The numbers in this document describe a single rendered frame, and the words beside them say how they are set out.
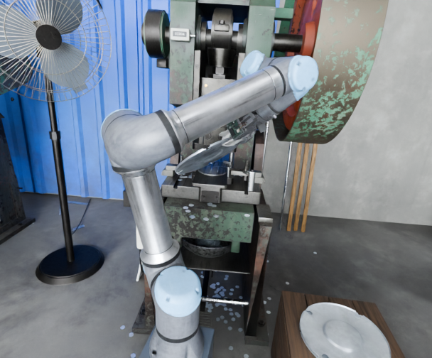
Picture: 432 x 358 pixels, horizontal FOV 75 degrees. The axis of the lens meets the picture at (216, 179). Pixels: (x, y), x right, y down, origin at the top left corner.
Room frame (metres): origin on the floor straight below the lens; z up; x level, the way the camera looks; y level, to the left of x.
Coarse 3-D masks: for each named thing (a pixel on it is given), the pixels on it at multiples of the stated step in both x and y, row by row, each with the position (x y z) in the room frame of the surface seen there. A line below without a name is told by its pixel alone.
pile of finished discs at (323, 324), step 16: (320, 304) 0.89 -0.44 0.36; (336, 304) 0.89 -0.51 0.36; (304, 320) 0.80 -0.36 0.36; (320, 320) 0.81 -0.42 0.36; (336, 320) 0.81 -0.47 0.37; (352, 320) 0.82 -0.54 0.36; (368, 320) 0.82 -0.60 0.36; (304, 336) 0.73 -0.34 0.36; (320, 336) 0.74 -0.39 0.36; (336, 336) 0.74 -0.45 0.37; (352, 336) 0.74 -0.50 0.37; (368, 336) 0.75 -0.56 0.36; (320, 352) 0.68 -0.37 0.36; (336, 352) 0.68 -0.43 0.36; (352, 352) 0.68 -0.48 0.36; (368, 352) 0.69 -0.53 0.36; (384, 352) 0.69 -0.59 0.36
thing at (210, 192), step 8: (200, 168) 1.20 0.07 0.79; (208, 168) 1.21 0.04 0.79; (216, 168) 1.22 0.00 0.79; (224, 168) 1.24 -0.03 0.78; (200, 176) 1.11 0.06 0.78; (208, 176) 1.12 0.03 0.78; (216, 176) 1.13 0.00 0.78; (224, 176) 1.13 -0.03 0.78; (192, 184) 1.03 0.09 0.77; (200, 184) 1.02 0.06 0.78; (208, 184) 1.03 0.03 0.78; (216, 184) 1.03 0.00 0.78; (224, 184) 1.04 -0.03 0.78; (200, 192) 1.15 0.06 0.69; (208, 192) 1.14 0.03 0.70; (216, 192) 1.14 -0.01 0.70; (200, 200) 1.14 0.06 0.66; (208, 200) 1.14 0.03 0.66; (216, 200) 1.14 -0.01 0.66
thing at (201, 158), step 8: (216, 144) 0.97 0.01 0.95; (200, 152) 0.96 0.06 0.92; (208, 152) 1.02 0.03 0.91; (216, 152) 1.10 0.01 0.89; (224, 152) 1.14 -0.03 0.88; (184, 160) 0.97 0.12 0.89; (192, 160) 1.00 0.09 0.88; (200, 160) 1.09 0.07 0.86; (208, 160) 1.14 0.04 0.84; (216, 160) 1.21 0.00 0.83; (176, 168) 1.01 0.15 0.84; (184, 168) 1.06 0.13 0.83; (192, 168) 1.12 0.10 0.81
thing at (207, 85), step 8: (200, 80) 1.25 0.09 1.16; (208, 80) 1.24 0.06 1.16; (216, 80) 1.24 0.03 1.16; (224, 80) 1.24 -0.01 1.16; (232, 80) 1.24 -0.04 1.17; (200, 88) 1.24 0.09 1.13; (208, 88) 1.24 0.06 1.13; (216, 88) 1.24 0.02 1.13; (200, 96) 1.24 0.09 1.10; (224, 128) 1.21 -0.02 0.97; (208, 136) 1.20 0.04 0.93; (216, 136) 1.21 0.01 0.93; (208, 144) 1.21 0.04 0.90
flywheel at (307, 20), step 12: (300, 0) 1.52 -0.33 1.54; (312, 0) 1.37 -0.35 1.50; (300, 12) 1.55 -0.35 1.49; (312, 12) 1.34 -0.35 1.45; (300, 24) 1.56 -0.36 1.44; (312, 24) 1.26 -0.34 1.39; (312, 36) 1.23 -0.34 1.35; (312, 48) 1.23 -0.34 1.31; (288, 108) 1.42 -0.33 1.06; (288, 120) 1.32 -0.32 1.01
